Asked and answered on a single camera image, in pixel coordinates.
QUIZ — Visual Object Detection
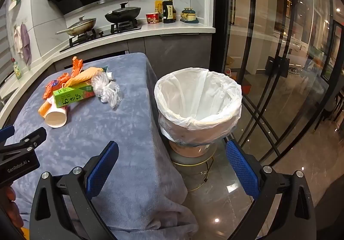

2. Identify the clear crumpled plastic bag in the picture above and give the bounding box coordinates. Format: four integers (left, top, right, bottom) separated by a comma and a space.
91, 72, 123, 109

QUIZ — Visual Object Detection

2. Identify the glass sliding door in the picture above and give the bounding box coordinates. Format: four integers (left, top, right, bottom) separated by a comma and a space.
213, 0, 344, 168

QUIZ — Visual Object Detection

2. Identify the orange paper cup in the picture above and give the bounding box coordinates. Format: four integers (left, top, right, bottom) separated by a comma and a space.
38, 100, 52, 117

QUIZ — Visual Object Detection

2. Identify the red instant noodle cup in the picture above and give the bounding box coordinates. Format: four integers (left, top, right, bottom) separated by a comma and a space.
146, 12, 161, 25

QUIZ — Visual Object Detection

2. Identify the red plastic bag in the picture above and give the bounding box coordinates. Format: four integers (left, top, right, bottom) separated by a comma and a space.
71, 56, 84, 79

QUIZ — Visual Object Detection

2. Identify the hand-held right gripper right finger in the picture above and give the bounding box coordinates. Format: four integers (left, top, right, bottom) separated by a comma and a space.
225, 139, 318, 240

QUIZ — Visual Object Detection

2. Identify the person's left hand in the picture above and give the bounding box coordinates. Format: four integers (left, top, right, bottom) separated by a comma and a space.
0, 185, 18, 228

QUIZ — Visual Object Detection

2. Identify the black gas stove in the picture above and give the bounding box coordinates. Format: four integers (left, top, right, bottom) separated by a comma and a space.
68, 21, 143, 47

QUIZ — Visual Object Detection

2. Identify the blue-grey blanket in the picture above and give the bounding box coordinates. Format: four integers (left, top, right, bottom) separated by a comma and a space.
5, 52, 200, 240

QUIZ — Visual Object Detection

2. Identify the round stool with gold frame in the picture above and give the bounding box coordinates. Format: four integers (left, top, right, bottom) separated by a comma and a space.
168, 140, 219, 192

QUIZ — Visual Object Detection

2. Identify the green dish soap bottle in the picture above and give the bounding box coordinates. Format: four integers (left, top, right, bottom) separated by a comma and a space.
12, 61, 23, 80

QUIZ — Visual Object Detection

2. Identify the black built-in appliance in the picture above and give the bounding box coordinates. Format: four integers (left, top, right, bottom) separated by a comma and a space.
64, 50, 129, 70

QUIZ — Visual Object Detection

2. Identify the beige trash bin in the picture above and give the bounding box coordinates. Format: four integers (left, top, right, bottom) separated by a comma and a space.
161, 118, 232, 159

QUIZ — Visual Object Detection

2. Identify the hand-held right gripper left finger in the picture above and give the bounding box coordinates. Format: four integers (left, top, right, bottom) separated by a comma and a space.
29, 141, 119, 240

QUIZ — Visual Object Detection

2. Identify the white hanging cloth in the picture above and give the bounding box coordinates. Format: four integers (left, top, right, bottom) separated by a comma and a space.
14, 25, 25, 53

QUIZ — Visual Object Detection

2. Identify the white paper cup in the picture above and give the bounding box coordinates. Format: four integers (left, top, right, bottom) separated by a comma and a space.
44, 107, 68, 129

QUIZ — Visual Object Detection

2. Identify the white kitchen countertop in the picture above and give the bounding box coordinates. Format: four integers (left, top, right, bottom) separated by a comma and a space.
0, 20, 217, 122

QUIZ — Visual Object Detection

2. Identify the grey kitchen cabinet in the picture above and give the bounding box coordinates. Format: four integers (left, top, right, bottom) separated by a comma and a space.
52, 32, 213, 75

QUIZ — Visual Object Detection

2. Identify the green and yellow jar set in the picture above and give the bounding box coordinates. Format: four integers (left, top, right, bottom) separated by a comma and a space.
180, 7, 200, 24

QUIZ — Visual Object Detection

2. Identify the beige wok with lid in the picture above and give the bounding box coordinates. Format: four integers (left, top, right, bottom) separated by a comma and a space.
55, 15, 97, 37

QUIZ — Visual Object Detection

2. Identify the dark soy sauce bottle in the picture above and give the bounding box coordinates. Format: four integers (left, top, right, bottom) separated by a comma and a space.
162, 0, 177, 24

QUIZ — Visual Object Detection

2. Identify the purple hanging cloth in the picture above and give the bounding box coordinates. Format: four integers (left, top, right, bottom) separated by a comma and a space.
20, 23, 32, 66

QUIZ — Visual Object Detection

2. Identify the orange snack wrapper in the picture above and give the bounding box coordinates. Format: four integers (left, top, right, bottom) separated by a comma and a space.
43, 73, 71, 100

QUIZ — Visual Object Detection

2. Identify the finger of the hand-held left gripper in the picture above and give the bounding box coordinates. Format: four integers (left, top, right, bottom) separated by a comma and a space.
0, 126, 47, 154
0, 125, 15, 145

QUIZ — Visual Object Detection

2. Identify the yellow-orange plastic bag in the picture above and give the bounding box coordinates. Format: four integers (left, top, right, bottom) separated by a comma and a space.
64, 67, 106, 87

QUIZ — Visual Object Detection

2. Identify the black wok with lid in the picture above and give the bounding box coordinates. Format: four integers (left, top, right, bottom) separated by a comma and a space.
104, 2, 142, 24

